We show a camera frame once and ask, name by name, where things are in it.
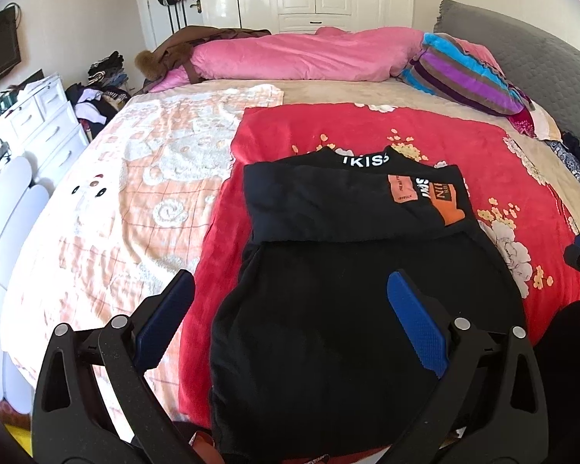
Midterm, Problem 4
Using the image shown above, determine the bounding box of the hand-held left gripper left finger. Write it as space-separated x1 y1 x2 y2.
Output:
31 270 199 464

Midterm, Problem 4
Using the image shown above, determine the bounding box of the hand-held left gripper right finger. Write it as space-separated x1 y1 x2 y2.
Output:
382 271 549 464

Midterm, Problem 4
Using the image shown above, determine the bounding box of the black long-sleeved shirt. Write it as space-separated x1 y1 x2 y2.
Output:
209 147 527 464

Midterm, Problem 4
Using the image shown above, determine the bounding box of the pile of mixed clothes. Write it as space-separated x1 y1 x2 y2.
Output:
75 51 131 124

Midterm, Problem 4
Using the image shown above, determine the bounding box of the peach patterned bedsheet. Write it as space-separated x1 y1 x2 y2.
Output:
0 84 286 426

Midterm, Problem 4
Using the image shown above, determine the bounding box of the blue patterned cloth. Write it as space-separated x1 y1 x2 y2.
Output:
544 140 580 185

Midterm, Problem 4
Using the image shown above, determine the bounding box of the cream cloth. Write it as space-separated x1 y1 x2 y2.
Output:
532 106 562 139

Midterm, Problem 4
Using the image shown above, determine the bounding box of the maroon cloth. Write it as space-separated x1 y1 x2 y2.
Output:
507 106 537 137

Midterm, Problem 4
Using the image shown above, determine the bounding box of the white petal-shaped chair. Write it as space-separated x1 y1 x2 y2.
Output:
0 155 51 402

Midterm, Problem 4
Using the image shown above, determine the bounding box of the yellow cloth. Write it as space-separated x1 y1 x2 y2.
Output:
5 424 32 456

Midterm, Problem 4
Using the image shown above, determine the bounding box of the grey quilted headboard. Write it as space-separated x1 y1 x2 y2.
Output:
432 0 580 148

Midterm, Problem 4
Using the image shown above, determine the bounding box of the red floral blanket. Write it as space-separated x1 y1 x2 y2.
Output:
176 102 580 426

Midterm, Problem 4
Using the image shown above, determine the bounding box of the striped plush pillow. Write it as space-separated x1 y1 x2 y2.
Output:
399 33 537 117

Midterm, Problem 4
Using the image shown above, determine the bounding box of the white drawer cabinet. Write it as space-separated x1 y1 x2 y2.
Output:
0 72 90 175

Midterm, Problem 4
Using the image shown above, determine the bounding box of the brown fur-trimmed coat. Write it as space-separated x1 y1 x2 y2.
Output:
135 26 271 92

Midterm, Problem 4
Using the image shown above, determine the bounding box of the pink quilt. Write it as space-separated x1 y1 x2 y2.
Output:
147 26 426 94

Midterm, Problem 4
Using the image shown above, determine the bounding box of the white room door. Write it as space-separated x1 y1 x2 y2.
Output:
140 0 208 51

